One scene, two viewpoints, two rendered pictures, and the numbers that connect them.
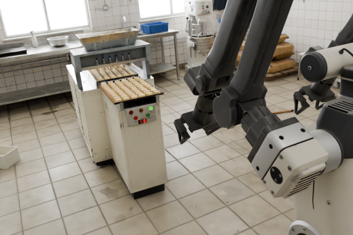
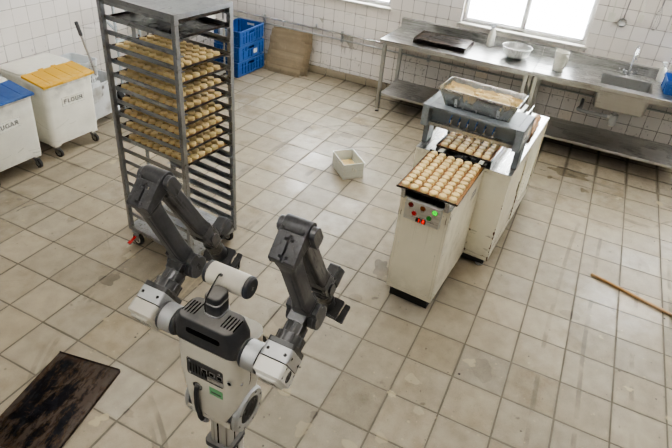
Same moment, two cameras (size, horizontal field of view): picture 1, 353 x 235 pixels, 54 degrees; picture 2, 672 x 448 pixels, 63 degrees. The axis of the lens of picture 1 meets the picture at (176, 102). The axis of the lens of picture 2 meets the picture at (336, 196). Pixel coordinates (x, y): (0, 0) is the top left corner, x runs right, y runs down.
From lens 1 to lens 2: 1.76 m
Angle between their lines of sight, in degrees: 45
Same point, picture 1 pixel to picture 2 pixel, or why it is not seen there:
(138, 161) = (404, 258)
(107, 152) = not seen: hidden behind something
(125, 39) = (496, 111)
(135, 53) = (504, 134)
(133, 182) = (392, 275)
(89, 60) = (444, 116)
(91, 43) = (452, 97)
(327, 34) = not seen: outside the picture
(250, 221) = (447, 409)
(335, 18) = not seen: outside the picture
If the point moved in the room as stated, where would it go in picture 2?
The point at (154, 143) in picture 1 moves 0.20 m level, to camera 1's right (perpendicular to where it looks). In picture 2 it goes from (428, 252) to (451, 269)
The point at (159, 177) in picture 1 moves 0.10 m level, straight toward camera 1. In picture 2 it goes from (421, 290) to (412, 296)
